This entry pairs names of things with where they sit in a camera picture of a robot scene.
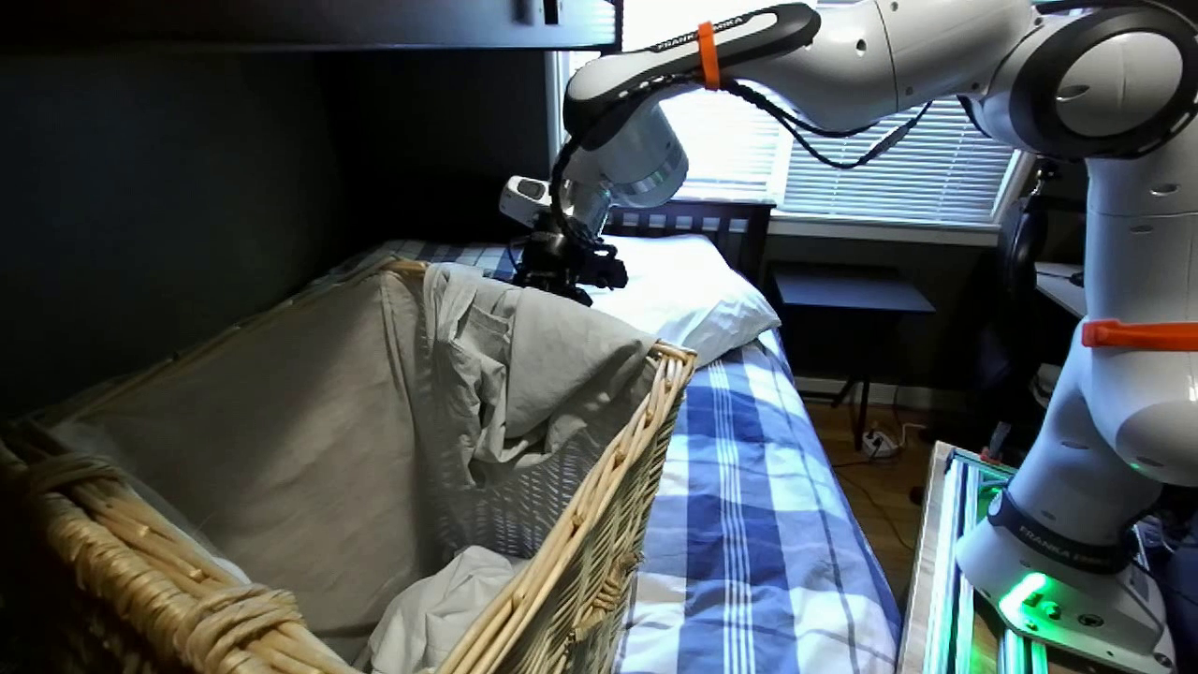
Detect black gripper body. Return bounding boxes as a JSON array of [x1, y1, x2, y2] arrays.
[[519, 220, 633, 293]]

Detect light grey pillowcase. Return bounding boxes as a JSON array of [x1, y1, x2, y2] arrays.
[[415, 257, 663, 497]]

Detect wicker laundry basket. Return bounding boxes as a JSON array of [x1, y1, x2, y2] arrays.
[[0, 238, 701, 674]]

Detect white pillow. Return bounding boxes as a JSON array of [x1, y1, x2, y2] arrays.
[[595, 233, 784, 371]]

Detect dark bed headboard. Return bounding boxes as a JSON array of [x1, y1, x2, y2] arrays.
[[601, 193, 779, 284]]

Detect dark side table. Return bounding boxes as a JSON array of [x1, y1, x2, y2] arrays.
[[767, 261, 944, 436]]

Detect blue plaid bed sheet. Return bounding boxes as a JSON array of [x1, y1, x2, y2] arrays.
[[354, 237, 905, 674]]

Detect crumpled white cloth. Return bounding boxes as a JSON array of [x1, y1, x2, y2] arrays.
[[364, 542, 532, 674]]

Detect white window blinds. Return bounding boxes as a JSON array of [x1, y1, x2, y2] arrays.
[[618, 0, 1041, 237]]

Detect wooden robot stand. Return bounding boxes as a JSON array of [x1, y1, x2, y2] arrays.
[[899, 438, 1177, 674]]

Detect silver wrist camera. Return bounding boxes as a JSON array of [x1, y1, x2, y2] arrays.
[[492, 171, 561, 237]]

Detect narrow orange strap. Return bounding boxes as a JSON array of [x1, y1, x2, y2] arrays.
[[692, 20, 728, 92]]

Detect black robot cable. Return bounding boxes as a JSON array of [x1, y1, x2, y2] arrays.
[[718, 77, 938, 177]]

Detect white window frame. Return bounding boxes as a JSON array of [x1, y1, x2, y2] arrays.
[[758, 207, 1011, 252]]

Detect wide orange strap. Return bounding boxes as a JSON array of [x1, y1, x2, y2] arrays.
[[1078, 313, 1198, 357]]

